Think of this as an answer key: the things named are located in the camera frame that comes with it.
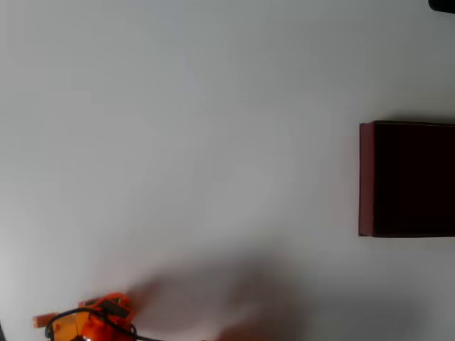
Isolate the dark red box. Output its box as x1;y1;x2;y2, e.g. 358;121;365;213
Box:
358;120;455;238

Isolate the light orange camera mount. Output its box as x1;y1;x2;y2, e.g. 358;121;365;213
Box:
33;299;100;341

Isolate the black object at edge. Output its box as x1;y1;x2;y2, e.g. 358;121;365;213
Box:
428;0;455;14

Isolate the black cable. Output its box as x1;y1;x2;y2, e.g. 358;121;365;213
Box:
45;307;163;341

